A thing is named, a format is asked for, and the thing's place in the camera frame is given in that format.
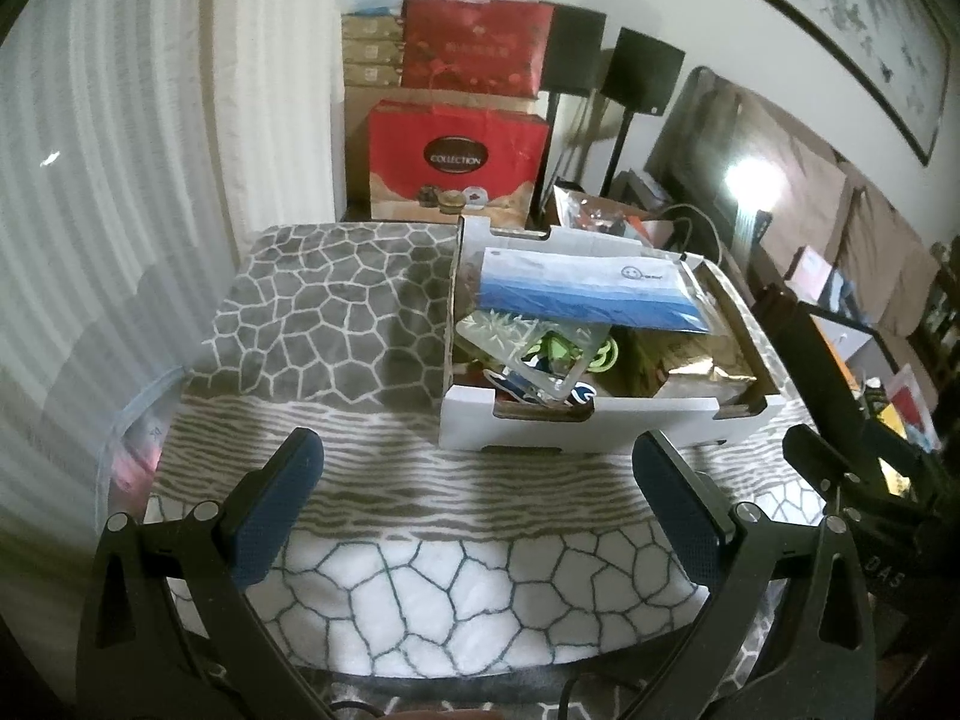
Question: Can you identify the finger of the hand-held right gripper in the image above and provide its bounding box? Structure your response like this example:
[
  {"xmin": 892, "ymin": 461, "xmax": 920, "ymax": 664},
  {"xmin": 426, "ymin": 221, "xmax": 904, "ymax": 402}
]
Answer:
[{"xmin": 782, "ymin": 424, "xmax": 863, "ymax": 500}]

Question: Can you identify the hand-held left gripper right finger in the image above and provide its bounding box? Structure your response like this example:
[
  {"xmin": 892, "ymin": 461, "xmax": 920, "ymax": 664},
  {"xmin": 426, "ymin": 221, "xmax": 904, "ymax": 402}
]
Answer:
[{"xmin": 632, "ymin": 431, "xmax": 878, "ymax": 720}]

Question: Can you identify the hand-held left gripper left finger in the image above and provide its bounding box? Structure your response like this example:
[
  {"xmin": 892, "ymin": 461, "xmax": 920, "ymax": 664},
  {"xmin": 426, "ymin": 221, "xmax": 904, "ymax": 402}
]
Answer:
[{"xmin": 75, "ymin": 427, "xmax": 325, "ymax": 720}]

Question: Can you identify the white cardboard box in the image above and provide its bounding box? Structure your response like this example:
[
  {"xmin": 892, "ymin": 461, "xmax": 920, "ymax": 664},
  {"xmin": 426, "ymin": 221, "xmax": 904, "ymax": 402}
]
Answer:
[{"xmin": 439, "ymin": 214, "xmax": 788, "ymax": 458}]

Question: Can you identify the gold tissue pack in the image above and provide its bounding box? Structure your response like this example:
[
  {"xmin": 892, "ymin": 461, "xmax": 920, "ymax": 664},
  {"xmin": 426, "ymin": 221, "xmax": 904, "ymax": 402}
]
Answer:
[{"xmin": 626, "ymin": 326, "xmax": 762, "ymax": 400}]

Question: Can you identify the blue white wipes pack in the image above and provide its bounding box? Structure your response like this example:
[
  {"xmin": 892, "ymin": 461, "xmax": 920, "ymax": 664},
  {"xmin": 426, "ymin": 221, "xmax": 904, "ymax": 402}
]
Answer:
[{"xmin": 471, "ymin": 246, "xmax": 713, "ymax": 335}]

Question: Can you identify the silver bamboo-print packet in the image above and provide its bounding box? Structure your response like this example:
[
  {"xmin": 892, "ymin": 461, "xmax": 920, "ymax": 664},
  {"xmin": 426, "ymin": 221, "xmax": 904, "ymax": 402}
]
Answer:
[{"xmin": 456, "ymin": 311, "xmax": 612, "ymax": 402}]

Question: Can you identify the black storage bin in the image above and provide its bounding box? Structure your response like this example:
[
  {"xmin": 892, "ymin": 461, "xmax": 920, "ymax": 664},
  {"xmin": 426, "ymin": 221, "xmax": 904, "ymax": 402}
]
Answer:
[{"xmin": 754, "ymin": 289, "xmax": 901, "ymax": 466}]

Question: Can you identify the clear plastic storage bin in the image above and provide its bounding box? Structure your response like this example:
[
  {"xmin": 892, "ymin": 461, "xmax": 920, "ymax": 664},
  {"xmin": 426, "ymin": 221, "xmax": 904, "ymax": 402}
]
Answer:
[{"xmin": 94, "ymin": 367, "xmax": 185, "ymax": 533}]

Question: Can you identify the pink box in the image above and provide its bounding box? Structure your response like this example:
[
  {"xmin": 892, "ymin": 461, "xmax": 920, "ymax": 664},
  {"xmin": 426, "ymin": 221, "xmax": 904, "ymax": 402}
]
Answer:
[{"xmin": 787, "ymin": 246, "xmax": 835, "ymax": 299}]

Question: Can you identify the grey white patterned blanket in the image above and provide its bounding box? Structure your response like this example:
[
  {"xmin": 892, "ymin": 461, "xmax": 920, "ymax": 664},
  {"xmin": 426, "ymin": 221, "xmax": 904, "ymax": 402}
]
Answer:
[{"xmin": 146, "ymin": 221, "xmax": 848, "ymax": 720}]

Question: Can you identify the small black speaker clock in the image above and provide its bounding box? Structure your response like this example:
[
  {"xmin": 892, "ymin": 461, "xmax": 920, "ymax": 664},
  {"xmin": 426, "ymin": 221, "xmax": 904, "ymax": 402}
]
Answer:
[{"xmin": 721, "ymin": 157, "xmax": 775, "ymax": 205}]

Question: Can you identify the brown sofa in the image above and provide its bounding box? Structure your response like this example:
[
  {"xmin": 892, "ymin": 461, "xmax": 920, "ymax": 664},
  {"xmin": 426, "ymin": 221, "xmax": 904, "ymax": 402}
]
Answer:
[{"xmin": 645, "ymin": 66, "xmax": 960, "ymax": 406}]

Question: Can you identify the cluttered brown carton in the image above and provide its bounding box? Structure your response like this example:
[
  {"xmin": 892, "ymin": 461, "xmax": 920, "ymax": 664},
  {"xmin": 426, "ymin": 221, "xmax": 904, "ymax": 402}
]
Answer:
[{"xmin": 551, "ymin": 184, "xmax": 680, "ymax": 241}]

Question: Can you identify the black speaker stand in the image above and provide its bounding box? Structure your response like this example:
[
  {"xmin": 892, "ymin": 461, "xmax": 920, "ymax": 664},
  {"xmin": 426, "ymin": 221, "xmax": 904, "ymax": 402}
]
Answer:
[
  {"xmin": 600, "ymin": 114, "xmax": 635, "ymax": 196},
  {"xmin": 544, "ymin": 94, "xmax": 571, "ymax": 188}
]

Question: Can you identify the brown cardboard carton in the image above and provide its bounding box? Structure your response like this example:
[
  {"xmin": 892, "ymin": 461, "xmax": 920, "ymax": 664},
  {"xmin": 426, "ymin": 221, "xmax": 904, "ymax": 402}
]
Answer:
[{"xmin": 343, "ymin": 84, "xmax": 541, "ymax": 218}]

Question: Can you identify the white striped curtain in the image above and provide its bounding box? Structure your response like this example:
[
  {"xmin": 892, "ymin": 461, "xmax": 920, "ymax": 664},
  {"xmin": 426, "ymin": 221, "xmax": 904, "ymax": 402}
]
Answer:
[{"xmin": 0, "ymin": 0, "xmax": 353, "ymax": 601}]

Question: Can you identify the red chocolate gift bag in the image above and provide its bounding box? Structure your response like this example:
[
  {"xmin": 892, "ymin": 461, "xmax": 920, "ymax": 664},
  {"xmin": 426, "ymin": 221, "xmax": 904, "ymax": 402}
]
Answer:
[{"xmin": 367, "ymin": 99, "xmax": 552, "ymax": 230}]

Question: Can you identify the framed ink painting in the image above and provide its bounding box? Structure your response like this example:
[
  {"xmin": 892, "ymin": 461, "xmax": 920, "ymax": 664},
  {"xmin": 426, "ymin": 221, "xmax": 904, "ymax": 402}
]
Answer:
[{"xmin": 709, "ymin": 0, "xmax": 953, "ymax": 167}]

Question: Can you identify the gold flat box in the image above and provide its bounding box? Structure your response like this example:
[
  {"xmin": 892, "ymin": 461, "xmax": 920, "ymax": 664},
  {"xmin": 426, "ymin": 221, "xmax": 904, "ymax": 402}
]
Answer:
[
  {"xmin": 341, "ymin": 15, "xmax": 406, "ymax": 42},
  {"xmin": 343, "ymin": 62, "xmax": 402, "ymax": 87},
  {"xmin": 343, "ymin": 40, "xmax": 404, "ymax": 65}
]

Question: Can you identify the red floral gift box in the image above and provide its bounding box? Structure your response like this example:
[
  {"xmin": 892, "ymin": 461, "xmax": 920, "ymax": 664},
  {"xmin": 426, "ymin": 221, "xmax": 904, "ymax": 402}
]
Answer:
[{"xmin": 401, "ymin": 0, "xmax": 556, "ymax": 97}]

